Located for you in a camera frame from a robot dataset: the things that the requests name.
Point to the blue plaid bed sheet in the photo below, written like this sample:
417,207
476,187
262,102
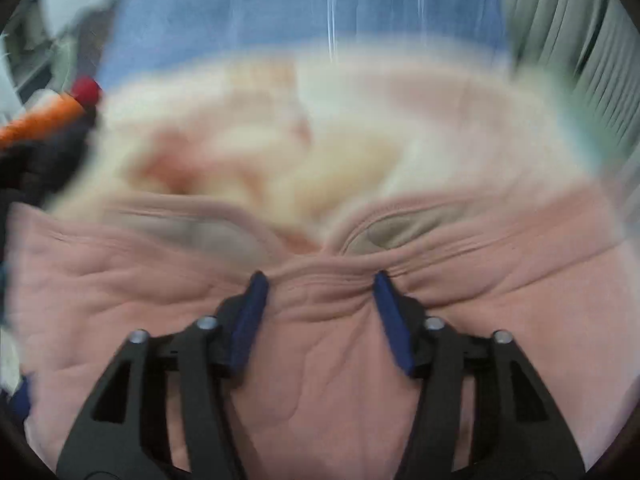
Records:
300,5

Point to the pink quilted pajama jacket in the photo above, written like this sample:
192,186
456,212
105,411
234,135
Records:
320,145

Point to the grey curtain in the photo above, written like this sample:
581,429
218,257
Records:
565,20

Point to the red garment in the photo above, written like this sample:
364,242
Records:
86,91

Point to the orange puffer jacket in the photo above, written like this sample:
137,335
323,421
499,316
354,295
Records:
42,119

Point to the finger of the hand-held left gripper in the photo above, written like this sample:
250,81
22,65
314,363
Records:
250,321
395,327

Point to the black garment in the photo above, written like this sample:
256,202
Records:
45,160

